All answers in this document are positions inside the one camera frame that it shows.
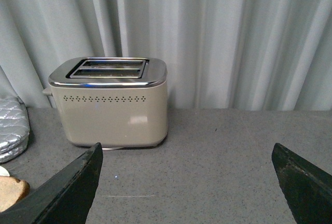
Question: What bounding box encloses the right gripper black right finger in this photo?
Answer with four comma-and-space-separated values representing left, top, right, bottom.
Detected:
271, 143, 331, 223

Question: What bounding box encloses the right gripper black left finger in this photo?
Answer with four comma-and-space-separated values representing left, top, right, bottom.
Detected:
1, 143, 103, 223

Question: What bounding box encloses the brown bread slice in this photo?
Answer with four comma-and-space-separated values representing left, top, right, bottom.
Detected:
0, 176, 30, 212

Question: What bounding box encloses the beige two-slot toaster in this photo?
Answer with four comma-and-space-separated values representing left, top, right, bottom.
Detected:
43, 57, 168, 149

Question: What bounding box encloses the white plate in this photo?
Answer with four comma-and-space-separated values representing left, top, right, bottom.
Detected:
0, 166, 10, 176

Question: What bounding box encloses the lower silver quilted oven mitt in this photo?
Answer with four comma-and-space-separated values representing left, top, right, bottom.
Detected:
1, 136, 29, 163

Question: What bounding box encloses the silver quilted oven mitt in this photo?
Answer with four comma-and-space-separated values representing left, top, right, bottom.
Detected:
1, 136, 29, 163
0, 96, 29, 155

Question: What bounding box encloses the upper silver quilted oven mitt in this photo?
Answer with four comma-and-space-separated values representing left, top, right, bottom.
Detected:
0, 96, 29, 155

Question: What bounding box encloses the grey-white curtain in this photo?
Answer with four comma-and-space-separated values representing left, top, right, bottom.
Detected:
1, 0, 331, 110

